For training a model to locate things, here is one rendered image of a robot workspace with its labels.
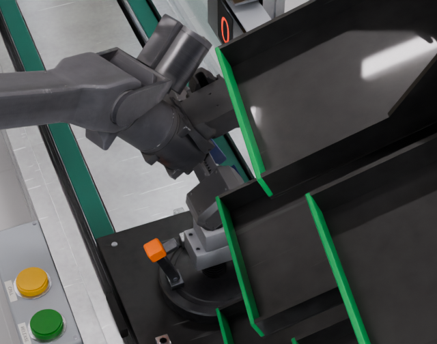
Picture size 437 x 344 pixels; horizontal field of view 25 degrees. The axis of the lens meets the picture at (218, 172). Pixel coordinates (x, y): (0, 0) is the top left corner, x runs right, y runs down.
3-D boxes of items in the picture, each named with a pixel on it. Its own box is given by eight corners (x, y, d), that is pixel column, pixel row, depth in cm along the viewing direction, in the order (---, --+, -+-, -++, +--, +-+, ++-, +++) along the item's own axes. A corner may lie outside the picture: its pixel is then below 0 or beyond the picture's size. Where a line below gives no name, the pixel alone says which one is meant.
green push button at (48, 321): (36, 348, 121) (34, 339, 120) (28, 323, 124) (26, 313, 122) (67, 338, 122) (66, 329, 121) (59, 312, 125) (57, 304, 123)
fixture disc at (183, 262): (181, 339, 120) (181, 330, 119) (143, 254, 129) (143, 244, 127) (287, 304, 124) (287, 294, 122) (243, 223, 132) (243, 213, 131)
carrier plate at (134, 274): (157, 395, 117) (156, 385, 115) (96, 247, 132) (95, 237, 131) (339, 331, 123) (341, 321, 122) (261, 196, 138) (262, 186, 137)
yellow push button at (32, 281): (22, 304, 126) (20, 295, 124) (14, 280, 128) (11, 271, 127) (52, 295, 127) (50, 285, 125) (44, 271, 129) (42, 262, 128)
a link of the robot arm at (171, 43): (110, 120, 91) (181, 11, 91) (50, 80, 95) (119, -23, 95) (163, 153, 101) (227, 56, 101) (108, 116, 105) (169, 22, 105)
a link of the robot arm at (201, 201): (161, 207, 98) (207, 166, 96) (102, 88, 109) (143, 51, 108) (209, 234, 104) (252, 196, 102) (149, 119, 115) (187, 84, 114)
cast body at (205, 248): (196, 271, 120) (195, 235, 115) (184, 246, 123) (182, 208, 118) (260, 251, 122) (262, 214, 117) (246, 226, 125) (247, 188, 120)
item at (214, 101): (180, 136, 101) (229, 93, 100) (156, 92, 106) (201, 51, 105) (212, 159, 106) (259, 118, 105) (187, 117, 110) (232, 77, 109)
